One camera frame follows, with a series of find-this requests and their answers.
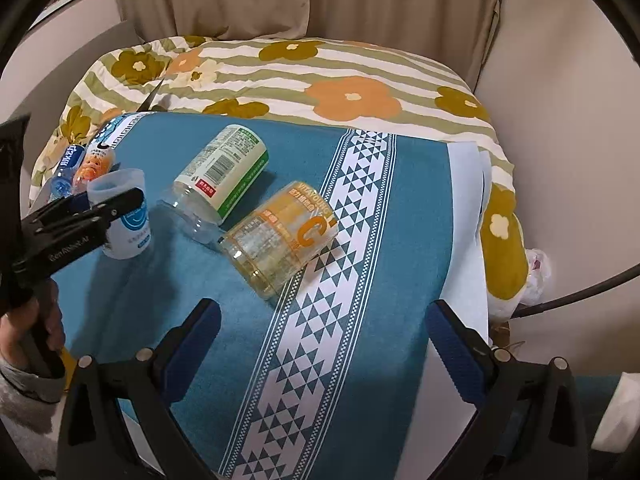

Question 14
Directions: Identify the clear cup with green label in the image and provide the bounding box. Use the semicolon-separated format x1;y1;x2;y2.
157;124;271;245

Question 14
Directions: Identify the white cup with blue label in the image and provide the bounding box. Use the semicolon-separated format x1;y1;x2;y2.
87;168;154;261

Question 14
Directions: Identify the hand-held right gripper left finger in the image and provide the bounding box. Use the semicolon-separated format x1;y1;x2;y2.
57;298;223;480

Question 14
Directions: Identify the clear cup with orange label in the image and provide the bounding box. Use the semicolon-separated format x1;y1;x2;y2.
217;180;339;301

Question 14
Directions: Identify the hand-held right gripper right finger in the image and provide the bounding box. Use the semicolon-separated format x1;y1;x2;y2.
427;300;588;480

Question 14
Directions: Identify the small bottle with blue label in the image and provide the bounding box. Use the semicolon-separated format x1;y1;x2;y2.
45;148;89;204

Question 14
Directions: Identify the white plastic bag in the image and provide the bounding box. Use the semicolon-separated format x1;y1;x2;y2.
520;248;554;307

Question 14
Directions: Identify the teal patterned cloth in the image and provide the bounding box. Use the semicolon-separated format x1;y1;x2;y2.
50;112;454;480

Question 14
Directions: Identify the small bottle with orange label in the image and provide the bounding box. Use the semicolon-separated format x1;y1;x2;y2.
72;142;119;194

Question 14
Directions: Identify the floral striped blanket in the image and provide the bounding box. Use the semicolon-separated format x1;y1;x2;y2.
29;35;530;313

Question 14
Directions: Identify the person's left hand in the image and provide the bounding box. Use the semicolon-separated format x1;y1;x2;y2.
0;280;67;378

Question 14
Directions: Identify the person's left forearm grey sleeve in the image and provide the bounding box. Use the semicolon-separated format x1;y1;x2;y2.
0;357;68;418

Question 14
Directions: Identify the white sheet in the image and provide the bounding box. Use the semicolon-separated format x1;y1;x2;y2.
446;140;494;343

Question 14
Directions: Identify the dark strap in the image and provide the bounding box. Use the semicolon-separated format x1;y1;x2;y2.
142;75;171;112

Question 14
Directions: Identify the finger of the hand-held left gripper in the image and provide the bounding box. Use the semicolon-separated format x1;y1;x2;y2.
89;187;146;222
46;194;92;217

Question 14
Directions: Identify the black cable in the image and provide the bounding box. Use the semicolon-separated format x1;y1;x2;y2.
510;264;640;319

